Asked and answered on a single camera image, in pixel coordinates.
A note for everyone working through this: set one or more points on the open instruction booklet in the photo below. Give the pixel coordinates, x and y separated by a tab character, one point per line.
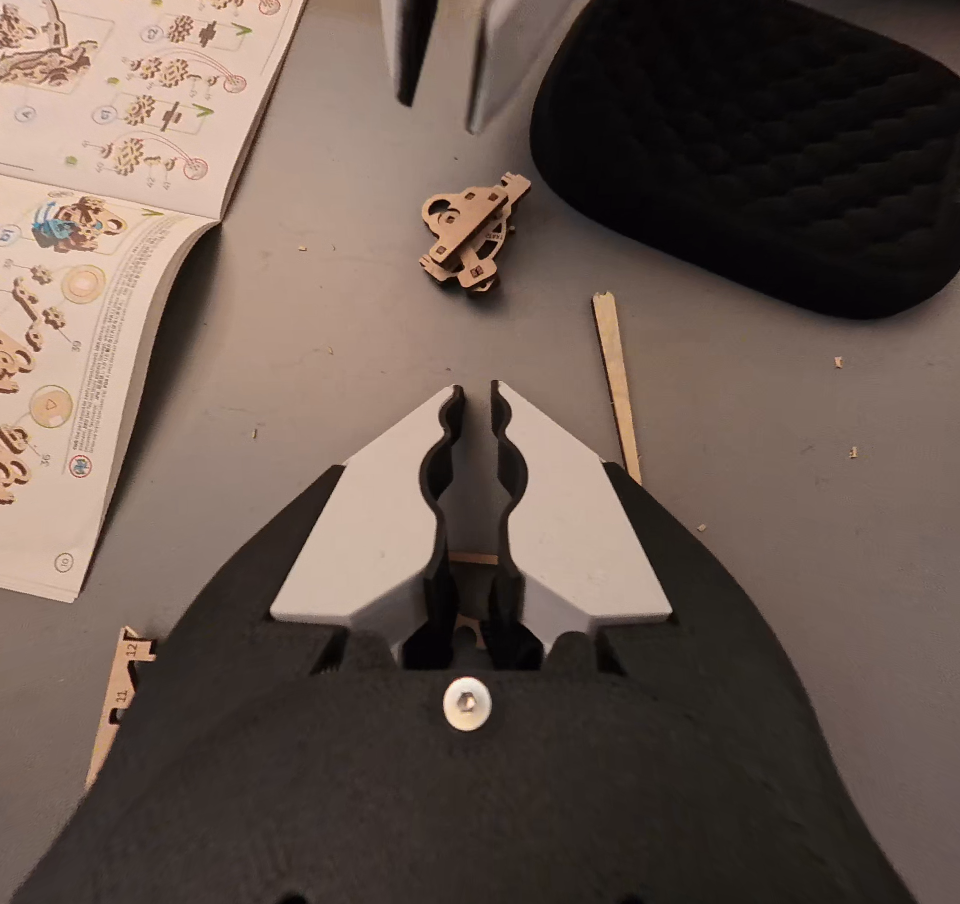
112	243

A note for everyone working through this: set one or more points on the black quilted pad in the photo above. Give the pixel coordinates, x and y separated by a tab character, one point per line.
750	138

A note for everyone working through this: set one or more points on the thin wooden stick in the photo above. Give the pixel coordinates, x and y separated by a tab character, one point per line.
619	394

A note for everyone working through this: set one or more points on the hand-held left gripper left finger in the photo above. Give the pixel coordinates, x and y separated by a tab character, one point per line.
352	544

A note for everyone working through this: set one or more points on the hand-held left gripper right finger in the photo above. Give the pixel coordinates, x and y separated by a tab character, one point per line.
592	544

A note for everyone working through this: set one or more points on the small wooden gear assembly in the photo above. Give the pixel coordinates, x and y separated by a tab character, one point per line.
465	232

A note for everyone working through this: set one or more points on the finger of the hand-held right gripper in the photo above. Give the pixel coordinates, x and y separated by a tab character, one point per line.
525	18
390	3

